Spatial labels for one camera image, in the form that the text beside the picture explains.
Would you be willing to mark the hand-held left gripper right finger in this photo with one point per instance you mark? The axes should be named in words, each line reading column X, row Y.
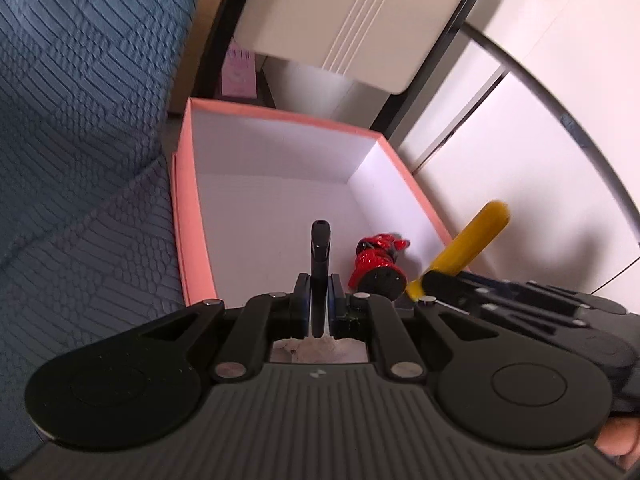
column 336, row 310

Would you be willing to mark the red and black toy figure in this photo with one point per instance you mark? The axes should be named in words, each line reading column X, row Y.
column 372, row 260

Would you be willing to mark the white chair seat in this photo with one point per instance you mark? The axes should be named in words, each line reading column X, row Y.
column 350, row 20

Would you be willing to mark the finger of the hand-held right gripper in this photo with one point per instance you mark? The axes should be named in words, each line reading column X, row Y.
column 465, row 292
column 550, row 296

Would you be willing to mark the person's right hand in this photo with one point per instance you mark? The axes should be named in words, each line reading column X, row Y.
column 622, row 442

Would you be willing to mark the slim black device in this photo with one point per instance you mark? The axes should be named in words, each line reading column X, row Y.
column 318, row 260

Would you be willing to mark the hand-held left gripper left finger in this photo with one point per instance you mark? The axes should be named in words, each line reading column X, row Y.
column 301, row 310

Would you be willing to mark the grey metal tube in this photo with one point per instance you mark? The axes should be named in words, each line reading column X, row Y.
column 575, row 125

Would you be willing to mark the pink cardboard box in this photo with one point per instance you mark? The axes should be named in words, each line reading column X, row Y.
column 275, row 190

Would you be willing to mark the blue textured cover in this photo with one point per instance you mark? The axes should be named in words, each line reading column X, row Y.
column 75, row 160

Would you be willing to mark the brown cardboard box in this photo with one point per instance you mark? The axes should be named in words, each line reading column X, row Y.
column 205, row 35

